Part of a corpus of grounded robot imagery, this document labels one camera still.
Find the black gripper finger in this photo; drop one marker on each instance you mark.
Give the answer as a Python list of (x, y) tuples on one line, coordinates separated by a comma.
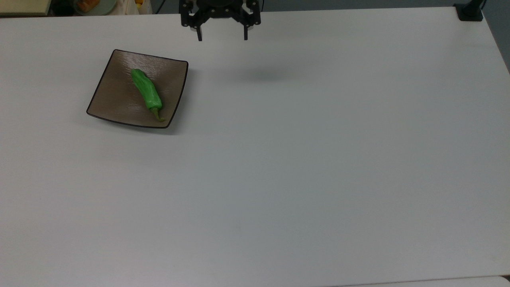
[(188, 16), (253, 16)]

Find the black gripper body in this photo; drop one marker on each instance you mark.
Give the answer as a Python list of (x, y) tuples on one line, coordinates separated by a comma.
[(219, 8)]

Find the green chili pepper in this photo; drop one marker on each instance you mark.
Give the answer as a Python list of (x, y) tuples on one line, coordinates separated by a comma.
[(145, 89)]

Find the brown square ceramic plate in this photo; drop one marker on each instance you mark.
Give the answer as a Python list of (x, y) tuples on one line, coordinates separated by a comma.
[(115, 99)]

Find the white container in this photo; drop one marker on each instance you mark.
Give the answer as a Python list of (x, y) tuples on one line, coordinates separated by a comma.
[(127, 7)]

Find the pale round bowl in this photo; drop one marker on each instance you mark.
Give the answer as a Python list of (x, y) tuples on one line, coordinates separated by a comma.
[(107, 4)]

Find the orange food piece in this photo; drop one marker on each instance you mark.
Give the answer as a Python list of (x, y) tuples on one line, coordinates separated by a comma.
[(87, 4)]

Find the beige box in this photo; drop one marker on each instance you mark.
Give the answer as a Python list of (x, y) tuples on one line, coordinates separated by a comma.
[(24, 6)]

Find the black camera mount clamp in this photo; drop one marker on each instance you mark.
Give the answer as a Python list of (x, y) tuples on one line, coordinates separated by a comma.
[(470, 14)]

